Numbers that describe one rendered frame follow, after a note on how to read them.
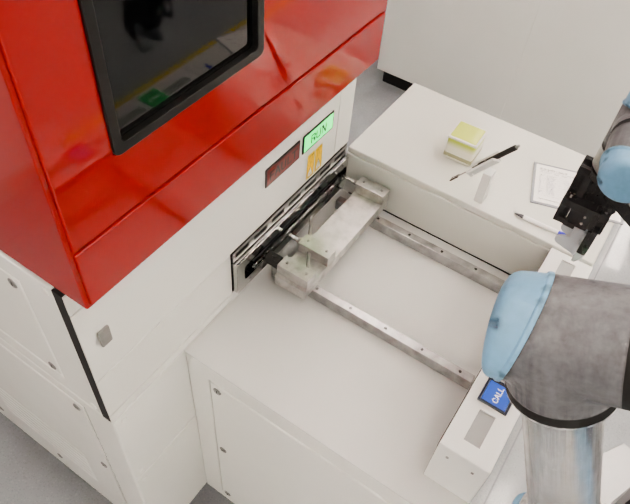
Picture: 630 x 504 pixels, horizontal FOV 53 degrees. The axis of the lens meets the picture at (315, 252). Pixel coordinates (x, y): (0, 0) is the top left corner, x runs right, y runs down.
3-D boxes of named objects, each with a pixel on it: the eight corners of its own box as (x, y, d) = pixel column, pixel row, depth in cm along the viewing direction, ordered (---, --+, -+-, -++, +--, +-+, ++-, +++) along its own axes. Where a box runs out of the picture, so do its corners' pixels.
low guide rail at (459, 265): (334, 208, 161) (335, 199, 159) (338, 203, 162) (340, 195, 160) (517, 304, 145) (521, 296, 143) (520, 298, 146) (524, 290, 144)
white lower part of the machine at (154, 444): (-2, 417, 205) (-115, 254, 143) (173, 261, 251) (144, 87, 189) (162, 552, 182) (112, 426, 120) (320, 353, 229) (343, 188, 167)
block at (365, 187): (353, 191, 157) (355, 182, 155) (360, 184, 159) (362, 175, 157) (381, 205, 155) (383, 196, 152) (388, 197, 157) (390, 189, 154)
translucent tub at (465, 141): (441, 156, 155) (447, 134, 150) (453, 140, 159) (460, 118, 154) (469, 168, 153) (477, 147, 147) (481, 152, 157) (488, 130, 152)
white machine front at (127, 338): (103, 416, 121) (50, 290, 91) (334, 183, 167) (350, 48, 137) (114, 425, 120) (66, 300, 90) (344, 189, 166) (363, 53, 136)
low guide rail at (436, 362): (271, 274, 146) (271, 266, 144) (276, 269, 147) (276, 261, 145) (467, 390, 130) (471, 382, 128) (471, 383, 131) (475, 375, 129)
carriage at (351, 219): (274, 283, 141) (274, 275, 138) (359, 192, 161) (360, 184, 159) (303, 300, 138) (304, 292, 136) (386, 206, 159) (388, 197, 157)
